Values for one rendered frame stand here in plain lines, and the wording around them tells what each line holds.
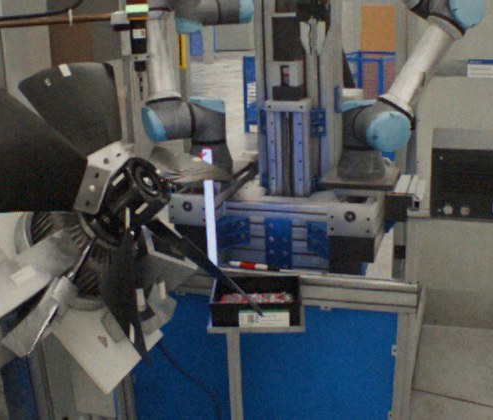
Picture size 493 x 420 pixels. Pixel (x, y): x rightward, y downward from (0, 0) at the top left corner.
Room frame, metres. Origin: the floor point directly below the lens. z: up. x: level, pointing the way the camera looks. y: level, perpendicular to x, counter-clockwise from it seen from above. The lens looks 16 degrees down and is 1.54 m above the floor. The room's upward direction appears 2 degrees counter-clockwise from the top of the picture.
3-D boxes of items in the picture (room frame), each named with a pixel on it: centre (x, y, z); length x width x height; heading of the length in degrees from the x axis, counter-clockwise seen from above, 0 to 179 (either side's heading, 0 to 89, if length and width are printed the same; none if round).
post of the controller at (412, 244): (1.52, -0.41, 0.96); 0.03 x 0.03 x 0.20; 71
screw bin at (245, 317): (1.49, -0.02, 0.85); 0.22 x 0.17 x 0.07; 86
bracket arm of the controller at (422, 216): (1.49, -0.51, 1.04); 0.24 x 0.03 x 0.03; 71
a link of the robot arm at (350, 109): (1.95, -0.36, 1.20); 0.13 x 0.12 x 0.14; 16
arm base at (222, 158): (2.11, 0.11, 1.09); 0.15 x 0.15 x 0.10
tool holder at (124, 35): (1.35, 0.21, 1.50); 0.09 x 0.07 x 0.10; 106
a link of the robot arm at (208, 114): (2.11, 0.12, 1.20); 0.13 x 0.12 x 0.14; 112
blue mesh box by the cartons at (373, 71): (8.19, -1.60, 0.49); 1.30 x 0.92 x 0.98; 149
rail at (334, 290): (1.66, 0.00, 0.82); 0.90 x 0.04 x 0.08; 71
